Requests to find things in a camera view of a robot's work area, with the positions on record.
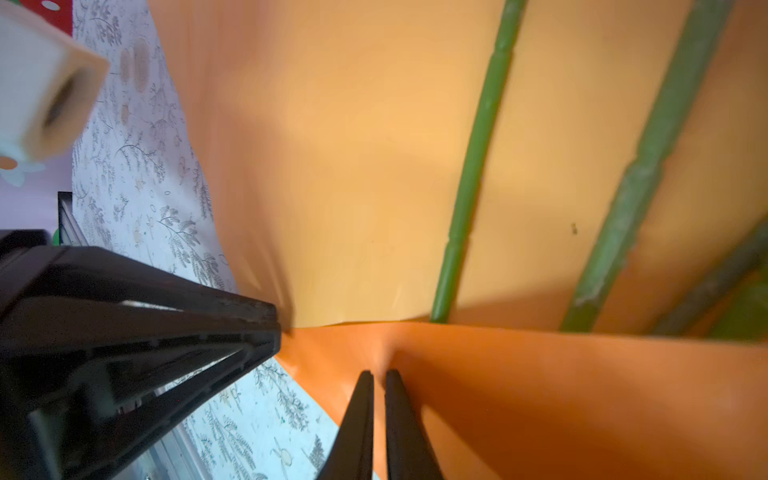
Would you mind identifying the fake pale rose stem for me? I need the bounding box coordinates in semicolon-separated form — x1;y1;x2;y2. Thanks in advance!
649;216;767;336

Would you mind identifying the fake cream rose stem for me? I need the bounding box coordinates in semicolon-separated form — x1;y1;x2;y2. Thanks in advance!
559;1;734;333

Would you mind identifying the fake pink rose stem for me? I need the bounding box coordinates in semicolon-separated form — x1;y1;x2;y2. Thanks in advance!
708;263;767;342

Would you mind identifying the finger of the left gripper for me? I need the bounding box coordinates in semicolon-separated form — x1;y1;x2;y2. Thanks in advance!
1;230;281;479

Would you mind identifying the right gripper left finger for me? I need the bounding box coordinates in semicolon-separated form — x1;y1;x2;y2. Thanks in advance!
316;371;374;480

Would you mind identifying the orange wrapping paper sheet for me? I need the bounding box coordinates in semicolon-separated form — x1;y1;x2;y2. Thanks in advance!
150;1;767;479

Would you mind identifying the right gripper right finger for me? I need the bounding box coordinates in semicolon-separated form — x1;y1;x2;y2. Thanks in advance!
385;370;444;480

